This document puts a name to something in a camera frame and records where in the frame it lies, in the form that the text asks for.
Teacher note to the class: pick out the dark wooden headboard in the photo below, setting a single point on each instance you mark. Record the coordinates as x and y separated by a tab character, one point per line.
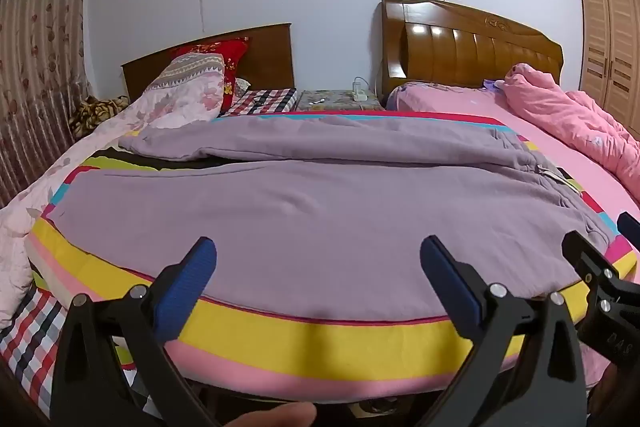
270	57

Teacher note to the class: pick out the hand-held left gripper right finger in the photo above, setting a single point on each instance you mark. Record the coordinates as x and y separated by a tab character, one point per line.
445	272

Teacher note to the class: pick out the colourful striped bed sheet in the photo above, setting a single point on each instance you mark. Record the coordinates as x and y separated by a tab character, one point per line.
300	347

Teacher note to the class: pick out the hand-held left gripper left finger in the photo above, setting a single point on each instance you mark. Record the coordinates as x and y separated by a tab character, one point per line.
192	272

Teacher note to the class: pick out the carved wooden headboard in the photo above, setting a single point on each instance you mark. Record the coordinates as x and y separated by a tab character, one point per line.
450	52

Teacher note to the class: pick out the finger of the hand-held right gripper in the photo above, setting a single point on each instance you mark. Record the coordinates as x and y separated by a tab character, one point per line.
630	229
585	257

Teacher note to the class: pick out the red pillow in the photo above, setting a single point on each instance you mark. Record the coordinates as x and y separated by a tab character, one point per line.
235	52

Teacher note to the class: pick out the white power strip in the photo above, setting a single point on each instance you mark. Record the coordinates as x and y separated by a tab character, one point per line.
359	96

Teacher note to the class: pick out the pink bed sheet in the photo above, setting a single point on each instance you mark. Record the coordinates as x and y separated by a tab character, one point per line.
450	102

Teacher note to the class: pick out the pink floral quilt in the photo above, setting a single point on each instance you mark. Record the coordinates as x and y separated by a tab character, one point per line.
170	102

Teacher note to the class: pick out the plaid bed sheet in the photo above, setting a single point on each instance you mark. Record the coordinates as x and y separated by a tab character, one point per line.
35	347

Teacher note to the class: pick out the brown floral cloth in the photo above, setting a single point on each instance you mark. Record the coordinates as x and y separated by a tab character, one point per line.
97	114

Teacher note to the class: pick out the striped floral curtain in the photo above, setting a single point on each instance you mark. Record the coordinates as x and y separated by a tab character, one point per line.
35	57

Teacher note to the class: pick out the person's left hand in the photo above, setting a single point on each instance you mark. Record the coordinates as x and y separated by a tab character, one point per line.
275	416

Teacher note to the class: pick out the small purple item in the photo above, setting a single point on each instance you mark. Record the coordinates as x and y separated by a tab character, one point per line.
492	84

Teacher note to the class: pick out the patterned nightstand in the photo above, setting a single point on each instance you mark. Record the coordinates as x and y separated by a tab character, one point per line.
325	99

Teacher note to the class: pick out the purple pants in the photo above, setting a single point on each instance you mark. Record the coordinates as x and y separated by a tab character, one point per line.
300	217

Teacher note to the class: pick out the light wooden wardrobe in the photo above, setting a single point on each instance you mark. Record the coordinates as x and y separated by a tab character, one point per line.
615	47

